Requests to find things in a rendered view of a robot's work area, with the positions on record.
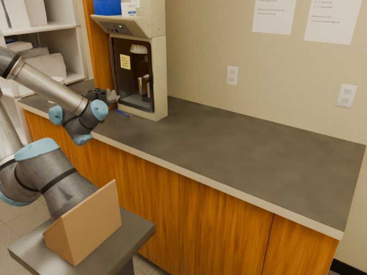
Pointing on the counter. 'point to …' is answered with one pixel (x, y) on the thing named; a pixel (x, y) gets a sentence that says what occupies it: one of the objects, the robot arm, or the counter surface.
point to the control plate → (116, 28)
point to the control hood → (136, 29)
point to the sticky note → (125, 61)
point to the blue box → (107, 7)
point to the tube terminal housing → (159, 15)
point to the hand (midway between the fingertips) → (117, 97)
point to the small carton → (128, 9)
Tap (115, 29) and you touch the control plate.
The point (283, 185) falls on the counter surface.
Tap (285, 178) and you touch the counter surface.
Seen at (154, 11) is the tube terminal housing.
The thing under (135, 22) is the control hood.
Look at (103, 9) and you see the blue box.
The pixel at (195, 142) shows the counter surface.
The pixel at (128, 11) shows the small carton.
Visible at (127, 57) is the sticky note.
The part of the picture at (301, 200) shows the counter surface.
